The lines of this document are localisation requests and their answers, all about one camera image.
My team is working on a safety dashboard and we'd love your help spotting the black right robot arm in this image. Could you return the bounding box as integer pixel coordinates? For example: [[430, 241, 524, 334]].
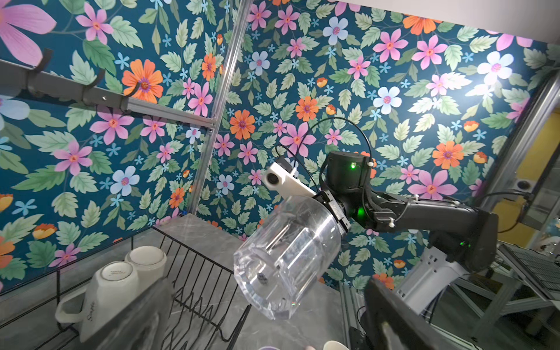
[[315, 152, 498, 314]]

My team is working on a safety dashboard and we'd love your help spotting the clear glass cup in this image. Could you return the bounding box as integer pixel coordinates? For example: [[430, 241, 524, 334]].
[[233, 196, 343, 320]]

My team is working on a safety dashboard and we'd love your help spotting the white faceted mug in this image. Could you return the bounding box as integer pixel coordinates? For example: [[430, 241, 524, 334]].
[[55, 261, 139, 343]]

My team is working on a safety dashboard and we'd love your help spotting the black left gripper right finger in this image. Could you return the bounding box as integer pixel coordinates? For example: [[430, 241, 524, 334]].
[[364, 278, 454, 349]]

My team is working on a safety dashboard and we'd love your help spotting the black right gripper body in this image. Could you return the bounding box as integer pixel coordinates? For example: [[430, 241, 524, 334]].
[[313, 190, 351, 232]]

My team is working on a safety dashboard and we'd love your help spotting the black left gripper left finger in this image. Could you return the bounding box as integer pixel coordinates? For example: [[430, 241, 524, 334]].
[[78, 277, 174, 350]]

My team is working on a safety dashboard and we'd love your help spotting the black hook rail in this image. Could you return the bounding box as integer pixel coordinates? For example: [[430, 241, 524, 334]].
[[0, 47, 132, 112]]

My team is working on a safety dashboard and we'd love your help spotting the pink mug white inside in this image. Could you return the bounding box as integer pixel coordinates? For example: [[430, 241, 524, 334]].
[[322, 341, 349, 350]]

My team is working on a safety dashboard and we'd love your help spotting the black wire dish rack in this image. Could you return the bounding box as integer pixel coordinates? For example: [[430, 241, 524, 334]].
[[1, 230, 250, 349]]

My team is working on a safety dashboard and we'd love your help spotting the aluminium frame corner post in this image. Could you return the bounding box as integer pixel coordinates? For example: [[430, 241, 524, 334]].
[[187, 0, 253, 215]]

